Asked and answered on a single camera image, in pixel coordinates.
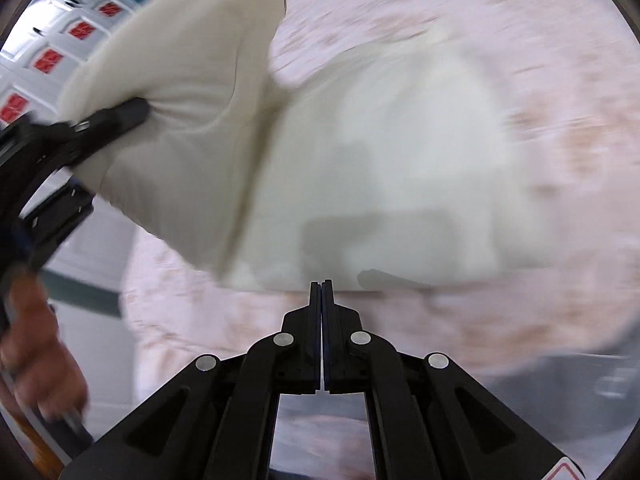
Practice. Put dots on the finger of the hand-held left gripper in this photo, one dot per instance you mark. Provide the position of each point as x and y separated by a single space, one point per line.
60 225
112 117

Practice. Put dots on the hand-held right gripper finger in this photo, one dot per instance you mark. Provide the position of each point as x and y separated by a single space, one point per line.
316 320
327 320

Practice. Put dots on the cream quilted jacket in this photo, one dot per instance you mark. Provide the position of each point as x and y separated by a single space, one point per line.
375 160

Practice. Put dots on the person's left hand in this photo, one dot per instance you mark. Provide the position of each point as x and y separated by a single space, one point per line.
40 350

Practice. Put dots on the white wardrobe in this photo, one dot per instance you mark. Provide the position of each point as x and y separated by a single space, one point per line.
50 61
95 250

